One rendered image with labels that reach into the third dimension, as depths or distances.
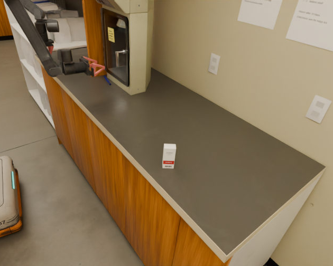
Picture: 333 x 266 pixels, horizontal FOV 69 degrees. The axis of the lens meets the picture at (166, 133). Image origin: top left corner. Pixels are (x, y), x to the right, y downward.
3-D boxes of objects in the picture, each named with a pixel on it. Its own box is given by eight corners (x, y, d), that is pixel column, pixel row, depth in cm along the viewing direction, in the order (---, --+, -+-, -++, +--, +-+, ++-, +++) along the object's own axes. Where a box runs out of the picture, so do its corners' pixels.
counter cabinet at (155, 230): (116, 124, 290) (111, 48, 238) (262, 267, 165) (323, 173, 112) (58, 143, 254) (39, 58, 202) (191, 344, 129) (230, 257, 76)
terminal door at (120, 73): (106, 70, 168) (102, 7, 145) (129, 87, 150) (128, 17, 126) (105, 71, 168) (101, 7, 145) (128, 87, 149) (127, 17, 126)
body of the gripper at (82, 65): (82, 57, 133) (68, 59, 129) (90, 63, 127) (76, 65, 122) (83, 69, 136) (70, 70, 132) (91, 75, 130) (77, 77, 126)
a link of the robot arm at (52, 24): (37, 11, 145) (33, 8, 137) (57, 12, 148) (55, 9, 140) (39, 32, 148) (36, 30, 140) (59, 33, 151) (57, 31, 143)
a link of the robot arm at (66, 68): (61, 74, 127) (64, 76, 123) (58, 60, 124) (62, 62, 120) (74, 72, 131) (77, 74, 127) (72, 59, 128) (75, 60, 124)
